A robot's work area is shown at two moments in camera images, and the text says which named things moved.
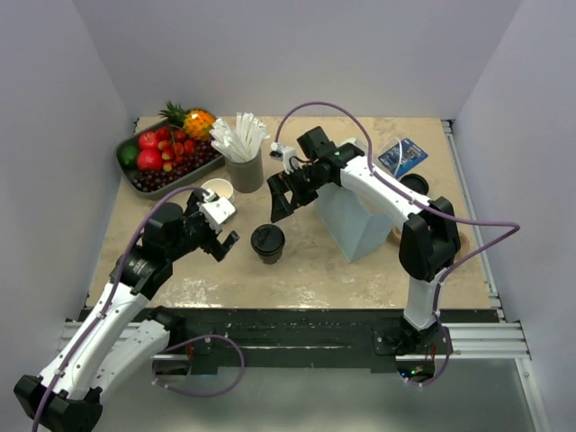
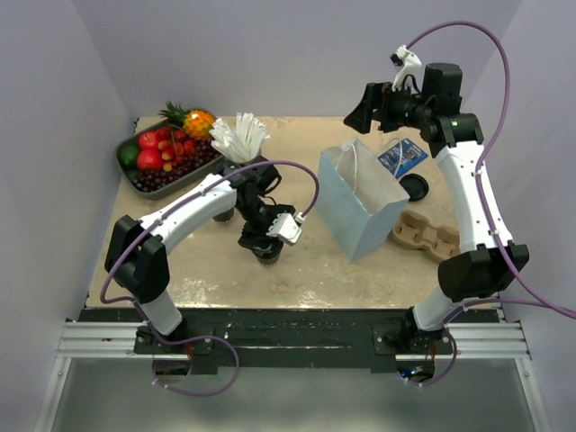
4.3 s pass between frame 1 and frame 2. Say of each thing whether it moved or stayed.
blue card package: stayed
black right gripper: moved
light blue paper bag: stayed
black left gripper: moved
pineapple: stayed
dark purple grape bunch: stayed
